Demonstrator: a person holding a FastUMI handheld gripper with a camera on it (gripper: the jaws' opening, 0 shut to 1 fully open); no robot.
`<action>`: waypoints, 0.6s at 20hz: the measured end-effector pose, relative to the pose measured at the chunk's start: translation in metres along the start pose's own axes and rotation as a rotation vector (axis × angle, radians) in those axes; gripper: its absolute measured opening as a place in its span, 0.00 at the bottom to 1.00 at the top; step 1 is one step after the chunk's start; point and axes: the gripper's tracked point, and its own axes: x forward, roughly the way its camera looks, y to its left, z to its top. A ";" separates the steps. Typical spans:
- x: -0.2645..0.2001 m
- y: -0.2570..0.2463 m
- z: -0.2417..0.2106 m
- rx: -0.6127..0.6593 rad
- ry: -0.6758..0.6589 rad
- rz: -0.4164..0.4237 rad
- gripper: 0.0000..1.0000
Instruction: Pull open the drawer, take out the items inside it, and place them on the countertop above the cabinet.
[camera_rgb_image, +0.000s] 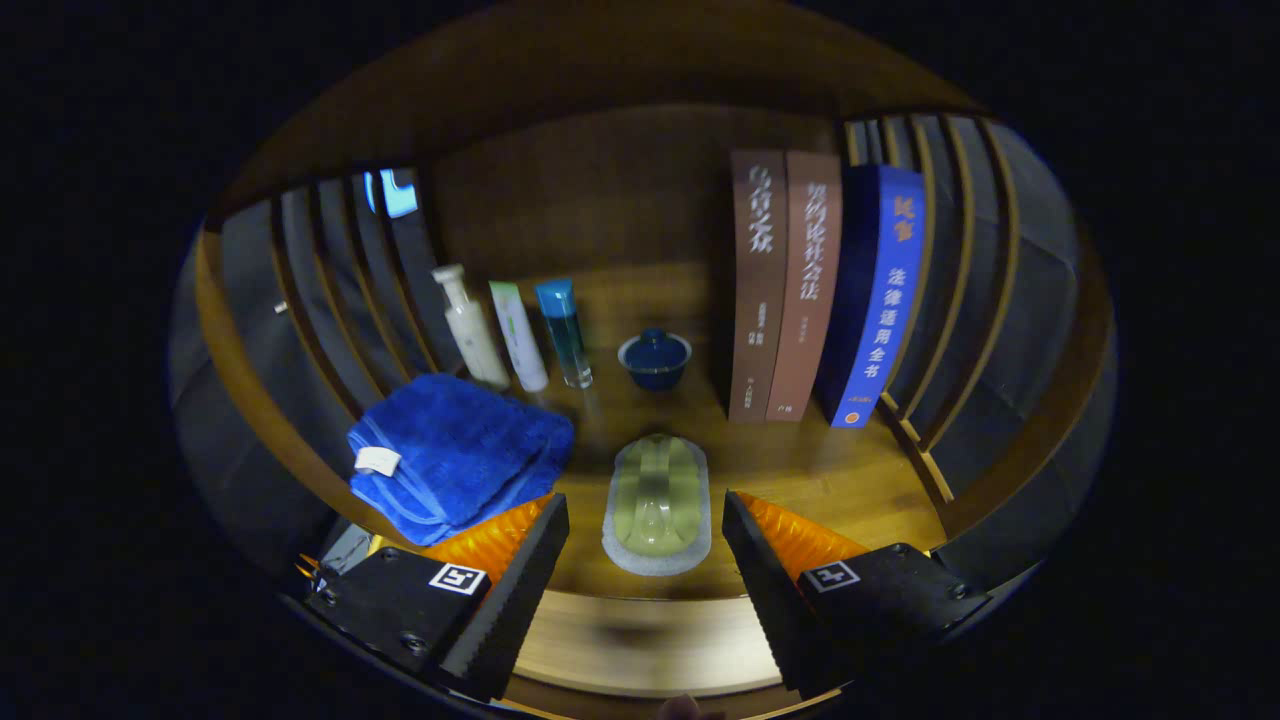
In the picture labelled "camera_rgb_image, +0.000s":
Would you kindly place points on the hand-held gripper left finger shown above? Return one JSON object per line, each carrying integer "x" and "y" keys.
{"x": 505, "y": 600}

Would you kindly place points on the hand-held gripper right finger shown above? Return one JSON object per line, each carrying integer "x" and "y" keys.
{"x": 770, "y": 600}

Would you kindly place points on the wooden countertop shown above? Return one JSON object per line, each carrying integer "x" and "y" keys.
{"x": 800, "y": 470}

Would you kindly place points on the wooden cabinet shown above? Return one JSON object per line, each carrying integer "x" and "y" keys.
{"x": 600, "y": 200}

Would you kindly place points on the folded blue towel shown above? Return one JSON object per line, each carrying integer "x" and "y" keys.
{"x": 450, "y": 450}

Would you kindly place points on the white green tube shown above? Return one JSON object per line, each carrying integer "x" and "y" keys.
{"x": 520, "y": 340}

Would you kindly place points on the blue lidded cup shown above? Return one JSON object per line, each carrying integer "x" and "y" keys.
{"x": 655, "y": 365}

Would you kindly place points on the white pump bottle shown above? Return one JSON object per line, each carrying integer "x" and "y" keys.
{"x": 475, "y": 340}

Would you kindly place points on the teal bottle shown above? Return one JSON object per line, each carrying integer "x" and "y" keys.
{"x": 565, "y": 335}

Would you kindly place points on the brown book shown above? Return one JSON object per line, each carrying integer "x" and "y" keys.
{"x": 757, "y": 300}
{"x": 805, "y": 300}

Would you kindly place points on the blue book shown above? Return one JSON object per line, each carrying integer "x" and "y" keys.
{"x": 880, "y": 300}

